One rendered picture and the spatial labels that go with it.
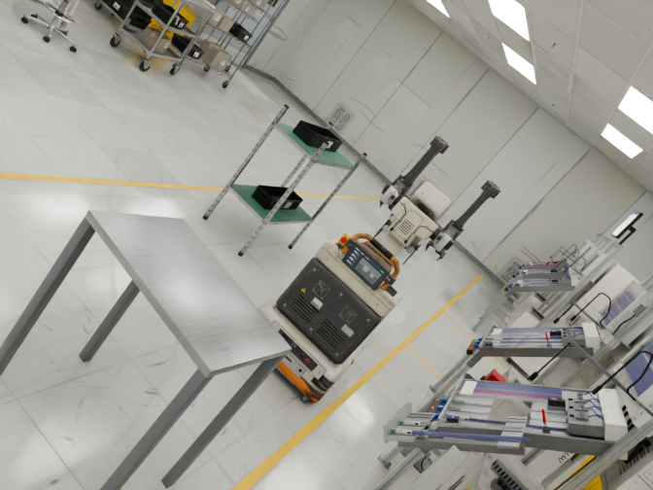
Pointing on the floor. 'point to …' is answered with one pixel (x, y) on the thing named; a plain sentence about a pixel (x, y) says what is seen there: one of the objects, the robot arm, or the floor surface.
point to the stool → (53, 22)
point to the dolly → (139, 19)
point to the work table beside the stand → (240, 327)
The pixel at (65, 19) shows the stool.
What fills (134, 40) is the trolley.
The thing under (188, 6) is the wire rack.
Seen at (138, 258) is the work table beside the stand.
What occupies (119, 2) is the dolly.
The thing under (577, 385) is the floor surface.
